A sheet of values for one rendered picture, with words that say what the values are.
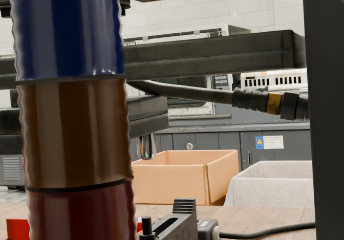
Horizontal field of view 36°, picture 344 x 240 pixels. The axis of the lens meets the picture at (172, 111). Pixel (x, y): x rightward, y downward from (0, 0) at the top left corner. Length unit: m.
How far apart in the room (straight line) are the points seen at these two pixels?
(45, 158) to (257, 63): 0.23
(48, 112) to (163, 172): 2.65
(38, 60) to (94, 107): 0.02
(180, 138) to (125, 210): 5.12
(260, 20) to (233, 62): 6.68
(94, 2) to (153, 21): 7.42
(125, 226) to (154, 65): 0.23
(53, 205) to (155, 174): 2.67
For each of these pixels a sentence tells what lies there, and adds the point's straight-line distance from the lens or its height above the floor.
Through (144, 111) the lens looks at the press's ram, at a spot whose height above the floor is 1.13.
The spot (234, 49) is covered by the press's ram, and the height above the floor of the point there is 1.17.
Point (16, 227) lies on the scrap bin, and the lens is 0.87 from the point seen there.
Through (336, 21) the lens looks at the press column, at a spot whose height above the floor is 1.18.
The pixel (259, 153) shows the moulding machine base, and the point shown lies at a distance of 5.06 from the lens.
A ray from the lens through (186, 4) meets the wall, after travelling 7.42.
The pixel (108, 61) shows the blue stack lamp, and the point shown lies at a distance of 0.17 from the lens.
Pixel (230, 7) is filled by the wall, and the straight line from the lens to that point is 7.19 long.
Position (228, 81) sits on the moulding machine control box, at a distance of 4.96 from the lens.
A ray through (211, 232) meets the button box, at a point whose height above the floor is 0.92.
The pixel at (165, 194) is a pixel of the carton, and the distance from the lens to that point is 2.84.
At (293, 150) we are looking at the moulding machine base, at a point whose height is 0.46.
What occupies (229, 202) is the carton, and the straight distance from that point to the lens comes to 2.76.
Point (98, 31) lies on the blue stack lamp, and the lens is 0.17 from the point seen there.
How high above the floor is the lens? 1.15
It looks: 3 degrees down
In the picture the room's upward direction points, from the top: 4 degrees counter-clockwise
